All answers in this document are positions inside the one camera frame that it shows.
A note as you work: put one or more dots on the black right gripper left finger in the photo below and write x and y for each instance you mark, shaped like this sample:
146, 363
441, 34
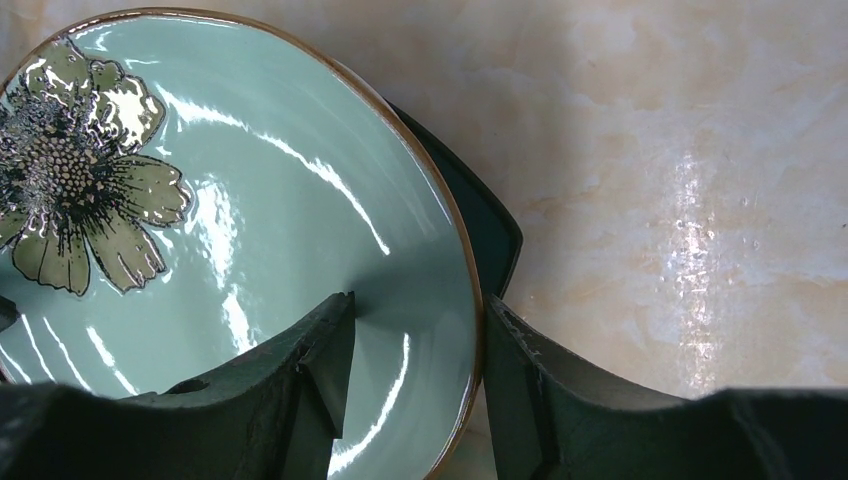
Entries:
273, 412

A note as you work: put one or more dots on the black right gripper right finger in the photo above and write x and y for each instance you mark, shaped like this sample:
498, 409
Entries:
556, 415

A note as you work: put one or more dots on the light green flower plate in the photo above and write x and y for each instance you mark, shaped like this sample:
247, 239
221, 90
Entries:
302, 182

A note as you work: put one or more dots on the dark teal square plate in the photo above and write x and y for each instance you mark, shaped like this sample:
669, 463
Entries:
495, 235

